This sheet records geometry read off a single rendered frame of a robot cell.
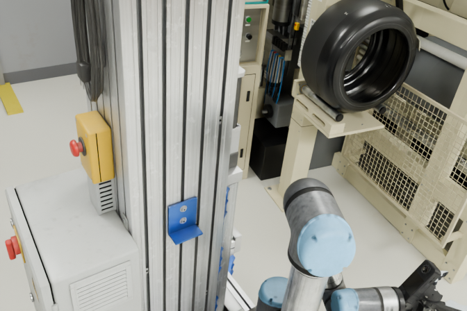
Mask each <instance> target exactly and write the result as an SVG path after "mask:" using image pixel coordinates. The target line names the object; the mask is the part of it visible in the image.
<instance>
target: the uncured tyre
mask: <svg viewBox="0 0 467 311"><path fill-rule="evenodd" d="M383 4H388V5H390V6H392V5H391V4H389V3H386V2H384V1H381V0H340V1H338V2H336V3H335V4H333V5H332V6H330V7H329V8H328V9H326V11H324V12H323V14H321V16H319V18H318V19H317V20H316V22H315V23H314V24H313V26H312V27H311V29H310V31H309V33H308V35H307V37H306V39H305V41H304V45H303V48H302V55H301V69H302V75H303V77H304V80H305V81H306V84H307V85H308V86H309V88H310V89H311V90H312V91H313V92H314V93H316V94H317V95H318V96H319V97H320V98H321V99H323V100H324V101H325V102H327V103H328V104H329V105H330V106H331V107H333V108H335V109H337V110H340V111H343V112H348V113H356V112H363V111H366V110H369V109H371V108H374V107H376V106H378V105H380V104H381V103H383V102H385V101H386V100H387V99H389V98H390V97H391V96H392V95H393V94H394V93H395V92H396V91H397V90H398V89H399V88H400V86H401V85H402V84H403V82H404V81H405V80H406V78H407V76H408V75H409V72H410V71H411V68H412V66H413V63H414V60H415V57H416V49H417V36H416V29H415V26H414V24H413V22H412V20H411V19H410V17H409V16H408V15H407V14H406V13H405V12H404V11H403V10H401V9H399V8H397V7H395V6H392V8H387V7H386V6H385V5H383ZM346 11H348V12H350V14H348V15H347V16H345V15H343V13H344V12H346ZM369 36H370V42H369V45H368V48H367V50H366V52H365V54H364V56H363V57H362V59H361V60H360V62H359V63H358V64H357V65H356V66H355V67H354V68H353V69H352V70H351V71H349V72H348V73H346V74H345V70H346V67H347V64H348V62H349V60H350V58H351V56H352V54H353V53H354V51H355V50H356V49H357V47H358V46H359V45H360V44H361V43H362V42H363V41H364V40H365V39H366V38H368V37H369Z"/></svg>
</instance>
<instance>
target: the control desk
mask: <svg viewBox="0 0 467 311"><path fill-rule="evenodd" d="M269 7H270V5H269V4H268V3H261V4H245V9H244V17H243V31H242V38H241V46H240V59H239V66H240V67H242V68H243V69H244V70H245V75H244V76H243V77H242V84H241V91H240V104H239V111H238V124H240V125H241V128H240V139H239V145H238V164H237V166H238V167H239V168H240V169H241V170H242V171H243V177H242V179H246V178H247V173H248V167H249V157H250V151H251V145H252V135H253V130H254V119H255V113H256V103H257V97H258V91H259V81H260V75H261V65H262V61H263V50H264V45H265V34H266V28H267V23H268V13H269Z"/></svg>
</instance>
